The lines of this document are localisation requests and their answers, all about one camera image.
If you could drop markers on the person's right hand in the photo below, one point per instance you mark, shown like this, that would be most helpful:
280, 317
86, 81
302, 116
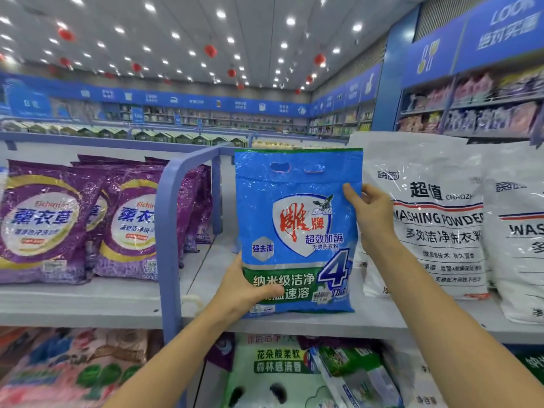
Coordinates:
370, 218

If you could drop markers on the person's left hand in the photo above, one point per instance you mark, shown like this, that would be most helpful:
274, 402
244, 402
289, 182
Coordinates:
242, 293

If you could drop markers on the white washing powder bags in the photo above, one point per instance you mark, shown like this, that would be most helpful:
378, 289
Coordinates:
520, 242
433, 225

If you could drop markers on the blue detergent bag green band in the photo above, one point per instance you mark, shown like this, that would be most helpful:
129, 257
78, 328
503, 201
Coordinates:
297, 233

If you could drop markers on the purple detergent bag gold oval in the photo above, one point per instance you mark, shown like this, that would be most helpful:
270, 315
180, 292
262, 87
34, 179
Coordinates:
42, 225
136, 229
110, 159
204, 210

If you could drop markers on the panda green detergent bag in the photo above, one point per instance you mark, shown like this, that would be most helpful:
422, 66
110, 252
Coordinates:
289, 374

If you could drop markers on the grey shelf with blue frame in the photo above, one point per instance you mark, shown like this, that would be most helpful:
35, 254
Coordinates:
102, 306

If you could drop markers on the person's right forearm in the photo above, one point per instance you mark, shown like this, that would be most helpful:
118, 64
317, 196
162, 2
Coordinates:
463, 335

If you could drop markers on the person's left forearm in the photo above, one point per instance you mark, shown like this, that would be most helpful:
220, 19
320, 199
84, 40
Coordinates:
178, 361

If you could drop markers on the row of pale bottles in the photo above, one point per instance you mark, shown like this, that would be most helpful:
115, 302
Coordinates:
276, 143

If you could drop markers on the blue sign with utensil icons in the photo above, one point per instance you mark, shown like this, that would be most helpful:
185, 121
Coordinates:
429, 55

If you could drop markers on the row of green boxes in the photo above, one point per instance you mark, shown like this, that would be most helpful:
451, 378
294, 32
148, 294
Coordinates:
127, 133

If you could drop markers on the small blue hanging sign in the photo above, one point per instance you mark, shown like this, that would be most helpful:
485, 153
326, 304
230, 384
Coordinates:
138, 114

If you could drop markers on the ceiling spotlights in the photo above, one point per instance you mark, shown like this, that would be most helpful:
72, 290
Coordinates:
291, 21

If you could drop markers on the blue sign white lettering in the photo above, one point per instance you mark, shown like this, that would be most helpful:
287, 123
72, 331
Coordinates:
501, 29

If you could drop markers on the hanging red lanterns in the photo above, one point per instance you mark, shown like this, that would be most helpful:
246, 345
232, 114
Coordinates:
210, 51

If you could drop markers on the blue aisle sign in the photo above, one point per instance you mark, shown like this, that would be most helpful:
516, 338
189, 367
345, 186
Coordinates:
30, 102

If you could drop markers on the wall rack with pink goods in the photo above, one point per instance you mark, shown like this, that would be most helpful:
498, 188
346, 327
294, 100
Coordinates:
472, 102

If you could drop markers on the far wall racks with goods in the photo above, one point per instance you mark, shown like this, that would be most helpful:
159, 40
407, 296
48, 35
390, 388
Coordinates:
212, 119

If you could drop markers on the blue wall sign band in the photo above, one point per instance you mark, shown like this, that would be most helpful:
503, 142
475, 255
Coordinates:
170, 102

